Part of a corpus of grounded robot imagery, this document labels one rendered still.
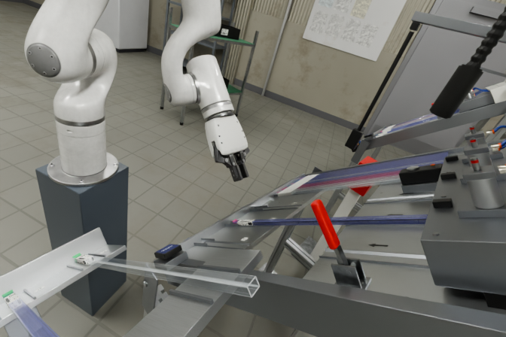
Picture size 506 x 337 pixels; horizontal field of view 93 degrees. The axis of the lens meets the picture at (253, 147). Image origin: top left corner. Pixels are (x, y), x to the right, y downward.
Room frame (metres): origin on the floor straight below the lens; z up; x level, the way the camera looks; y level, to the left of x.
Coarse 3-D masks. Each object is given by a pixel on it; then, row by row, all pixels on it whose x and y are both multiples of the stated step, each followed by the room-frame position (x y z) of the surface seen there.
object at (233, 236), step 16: (320, 192) 0.63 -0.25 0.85; (256, 208) 0.59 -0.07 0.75; (272, 208) 0.57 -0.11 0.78; (288, 208) 0.53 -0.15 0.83; (224, 224) 0.51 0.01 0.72; (208, 240) 0.42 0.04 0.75; (224, 240) 0.41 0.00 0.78; (240, 240) 0.39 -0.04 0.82; (256, 240) 0.37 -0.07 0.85; (192, 256) 0.36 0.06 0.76; (208, 256) 0.34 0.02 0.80
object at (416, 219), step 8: (368, 216) 0.36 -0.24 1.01; (376, 216) 0.35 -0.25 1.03; (384, 216) 0.35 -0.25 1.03; (392, 216) 0.34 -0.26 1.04; (400, 216) 0.34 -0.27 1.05; (408, 216) 0.33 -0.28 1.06; (416, 216) 0.32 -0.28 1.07; (424, 216) 0.32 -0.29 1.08; (256, 224) 0.46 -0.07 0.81; (264, 224) 0.45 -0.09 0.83; (272, 224) 0.44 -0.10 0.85; (280, 224) 0.43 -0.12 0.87; (288, 224) 0.42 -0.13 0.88; (296, 224) 0.41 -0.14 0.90; (304, 224) 0.40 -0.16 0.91; (312, 224) 0.39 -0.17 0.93; (336, 224) 0.37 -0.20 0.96; (344, 224) 0.36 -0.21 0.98
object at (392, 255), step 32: (384, 192) 0.50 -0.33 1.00; (352, 224) 0.35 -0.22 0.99; (384, 224) 0.33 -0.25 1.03; (416, 224) 0.31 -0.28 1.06; (320, 256) 0.27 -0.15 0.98; (352, 256) 0.26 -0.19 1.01; (384, 256) 0.25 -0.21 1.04; (416, 256) 0.23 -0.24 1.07; (384, 288) 0.19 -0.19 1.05; (416, 288) 0.18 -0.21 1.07; (448, 288) 0.18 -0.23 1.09
